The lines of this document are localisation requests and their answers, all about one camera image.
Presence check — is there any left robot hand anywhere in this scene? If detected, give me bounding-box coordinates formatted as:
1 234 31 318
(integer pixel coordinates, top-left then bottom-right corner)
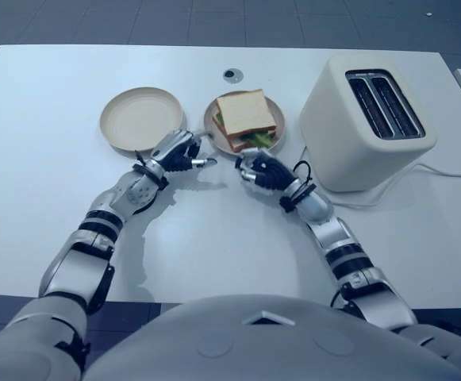
149 129 218 174

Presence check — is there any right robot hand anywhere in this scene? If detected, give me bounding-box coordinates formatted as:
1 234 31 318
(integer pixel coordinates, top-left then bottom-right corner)
234 147 304 199

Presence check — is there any green lettuce leaf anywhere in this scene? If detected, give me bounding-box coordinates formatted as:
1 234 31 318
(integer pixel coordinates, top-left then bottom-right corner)
213 113 277 149

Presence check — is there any cream round plate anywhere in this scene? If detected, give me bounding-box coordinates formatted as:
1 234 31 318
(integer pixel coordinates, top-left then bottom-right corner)
98 87 186 154

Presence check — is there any bread slice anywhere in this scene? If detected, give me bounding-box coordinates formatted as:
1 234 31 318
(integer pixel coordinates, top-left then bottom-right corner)
213 113 278 153
215 89 278 140

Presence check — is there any tan round plate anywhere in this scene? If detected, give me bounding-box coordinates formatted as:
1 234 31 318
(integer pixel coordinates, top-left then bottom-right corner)
203 94 286 155

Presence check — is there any cream toaster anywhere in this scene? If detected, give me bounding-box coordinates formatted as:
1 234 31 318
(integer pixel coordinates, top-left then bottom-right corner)
298 53 438 194

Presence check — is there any robot body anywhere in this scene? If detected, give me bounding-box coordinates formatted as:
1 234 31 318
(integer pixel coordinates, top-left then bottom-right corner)
81 294 453 381

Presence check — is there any black cable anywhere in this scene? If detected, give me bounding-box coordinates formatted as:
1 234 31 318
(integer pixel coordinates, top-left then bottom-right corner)
292 160 317 192
132 149 148 171

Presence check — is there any white cord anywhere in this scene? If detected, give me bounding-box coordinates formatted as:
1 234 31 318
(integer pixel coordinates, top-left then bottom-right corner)
297 145 461 210

